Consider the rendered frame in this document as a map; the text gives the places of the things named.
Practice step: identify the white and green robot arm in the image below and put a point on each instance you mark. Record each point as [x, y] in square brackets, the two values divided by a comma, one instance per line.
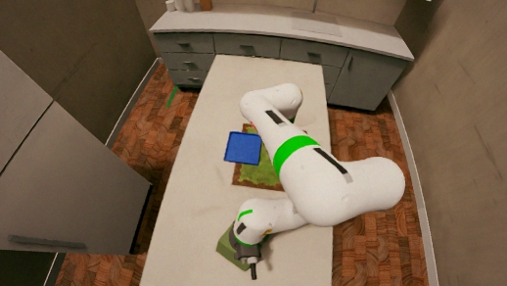
[321, 190]

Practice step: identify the blue tray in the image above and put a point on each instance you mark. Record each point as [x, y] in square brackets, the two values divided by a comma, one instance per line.
[242, 148]

